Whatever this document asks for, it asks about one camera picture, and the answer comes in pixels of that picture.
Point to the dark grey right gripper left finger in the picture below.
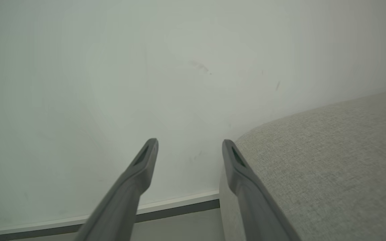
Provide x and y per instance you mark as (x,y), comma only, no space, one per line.
(119,201)

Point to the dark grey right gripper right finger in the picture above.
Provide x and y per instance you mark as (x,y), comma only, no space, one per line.
(256,207)

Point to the white skirting board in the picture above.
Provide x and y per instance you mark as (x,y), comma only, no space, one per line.
(179,202)

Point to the light grey fabric sofa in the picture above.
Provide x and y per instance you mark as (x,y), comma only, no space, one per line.
(330,167)

